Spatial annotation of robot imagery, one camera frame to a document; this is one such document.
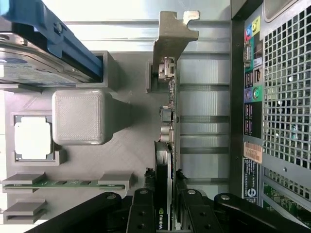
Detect green RAM stick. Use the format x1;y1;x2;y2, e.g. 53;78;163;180
1;179;126;190

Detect grey printed parts rack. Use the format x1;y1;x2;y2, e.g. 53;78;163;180
0;50;159;233

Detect silver CPU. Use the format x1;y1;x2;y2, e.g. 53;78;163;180
14;116;54;161

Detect black open PC case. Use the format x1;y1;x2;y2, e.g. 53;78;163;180
230;0;311;233

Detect hard disk with blue bracket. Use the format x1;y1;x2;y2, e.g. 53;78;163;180
0;0;103;86

